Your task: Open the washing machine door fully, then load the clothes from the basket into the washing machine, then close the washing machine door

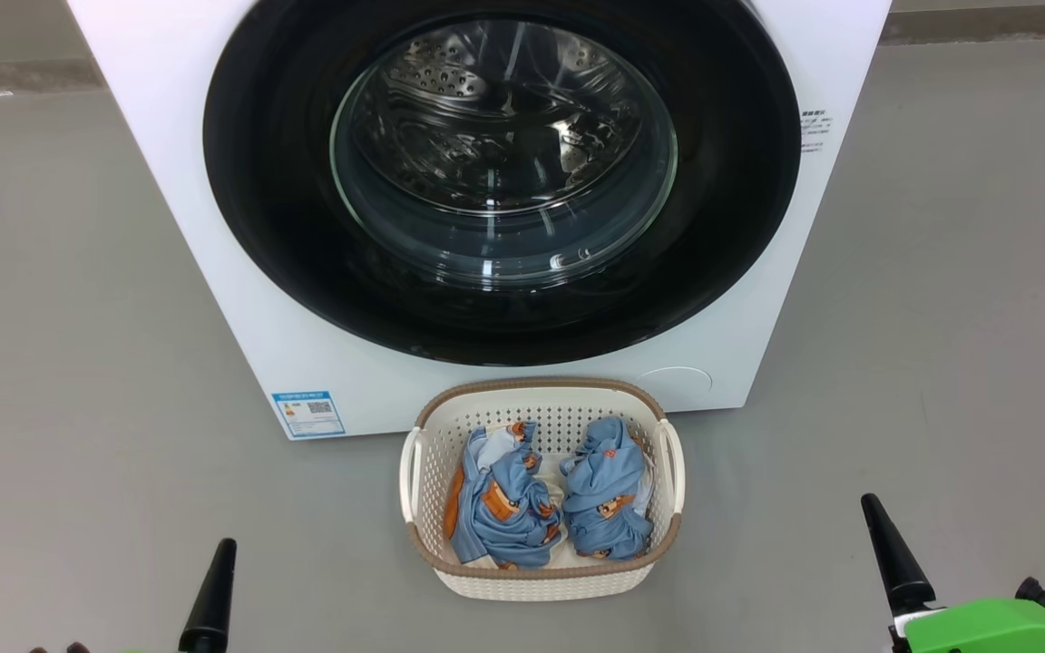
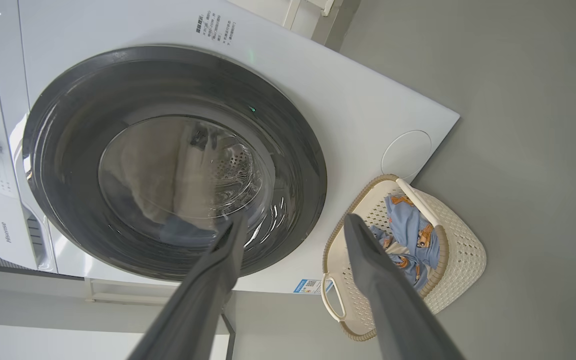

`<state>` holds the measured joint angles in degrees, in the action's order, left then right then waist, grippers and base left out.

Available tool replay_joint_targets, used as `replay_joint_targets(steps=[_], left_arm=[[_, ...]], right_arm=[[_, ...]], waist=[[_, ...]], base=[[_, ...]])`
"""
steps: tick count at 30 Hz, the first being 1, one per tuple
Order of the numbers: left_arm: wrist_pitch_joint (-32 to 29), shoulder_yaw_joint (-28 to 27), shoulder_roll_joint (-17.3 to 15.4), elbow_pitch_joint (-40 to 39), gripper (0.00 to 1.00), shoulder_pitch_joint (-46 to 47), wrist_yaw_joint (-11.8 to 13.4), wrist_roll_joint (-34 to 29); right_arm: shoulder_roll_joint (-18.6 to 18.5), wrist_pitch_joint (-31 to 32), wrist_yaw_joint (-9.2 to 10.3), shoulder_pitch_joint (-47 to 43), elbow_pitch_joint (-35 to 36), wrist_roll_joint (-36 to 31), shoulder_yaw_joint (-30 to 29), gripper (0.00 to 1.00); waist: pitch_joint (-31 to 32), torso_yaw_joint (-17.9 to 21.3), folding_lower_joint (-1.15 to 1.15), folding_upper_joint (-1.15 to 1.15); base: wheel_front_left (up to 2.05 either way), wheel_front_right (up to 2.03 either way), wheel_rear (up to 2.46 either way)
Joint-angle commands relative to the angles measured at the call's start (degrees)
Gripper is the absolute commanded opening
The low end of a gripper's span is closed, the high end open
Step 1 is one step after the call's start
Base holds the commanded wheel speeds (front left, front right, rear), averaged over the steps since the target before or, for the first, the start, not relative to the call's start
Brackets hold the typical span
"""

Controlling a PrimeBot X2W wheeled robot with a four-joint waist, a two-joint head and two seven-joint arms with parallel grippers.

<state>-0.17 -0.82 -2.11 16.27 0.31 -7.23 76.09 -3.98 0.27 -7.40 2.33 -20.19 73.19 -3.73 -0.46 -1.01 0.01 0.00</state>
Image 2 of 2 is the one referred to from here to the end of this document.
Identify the white front-load washing machine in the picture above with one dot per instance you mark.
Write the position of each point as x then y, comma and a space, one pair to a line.
358, 110

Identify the white background rack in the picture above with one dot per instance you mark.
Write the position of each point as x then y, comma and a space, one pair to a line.
298, 17

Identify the white detergent drawer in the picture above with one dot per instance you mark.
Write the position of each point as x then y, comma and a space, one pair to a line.
5, 230

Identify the cream perforated laundry basket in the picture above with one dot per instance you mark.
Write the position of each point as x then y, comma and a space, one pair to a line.
463, 250

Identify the round dark glass washer door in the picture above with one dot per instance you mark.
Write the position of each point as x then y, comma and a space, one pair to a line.
168, 100

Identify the blue white energy label sticker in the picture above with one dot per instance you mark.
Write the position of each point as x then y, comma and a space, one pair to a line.
310, 286

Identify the white frame furniture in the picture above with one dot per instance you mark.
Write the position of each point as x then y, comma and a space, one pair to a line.
128, 292

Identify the blue bear print garment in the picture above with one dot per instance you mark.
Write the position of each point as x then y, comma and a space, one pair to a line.
420, 270
408, 220

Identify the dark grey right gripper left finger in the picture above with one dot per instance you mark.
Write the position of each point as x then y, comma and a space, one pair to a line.
198, 305

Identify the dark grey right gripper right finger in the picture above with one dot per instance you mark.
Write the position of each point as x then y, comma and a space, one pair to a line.
393, 305

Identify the round white filter cover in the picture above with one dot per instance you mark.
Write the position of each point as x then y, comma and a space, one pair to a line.
407, 154

